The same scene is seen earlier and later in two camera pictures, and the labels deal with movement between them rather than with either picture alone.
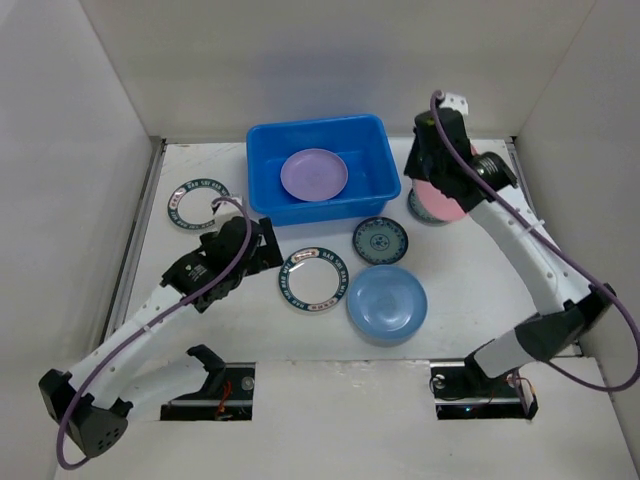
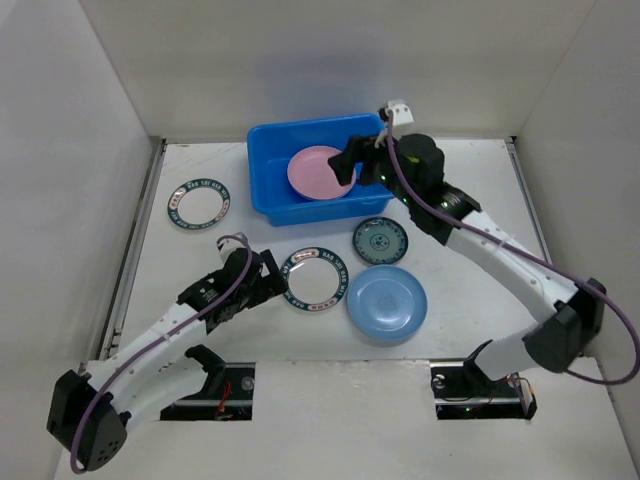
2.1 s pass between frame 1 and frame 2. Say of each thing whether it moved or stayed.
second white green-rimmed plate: stayed
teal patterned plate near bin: stayed
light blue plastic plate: stayed
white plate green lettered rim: stayed
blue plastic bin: stayed
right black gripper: moved
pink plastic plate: moved
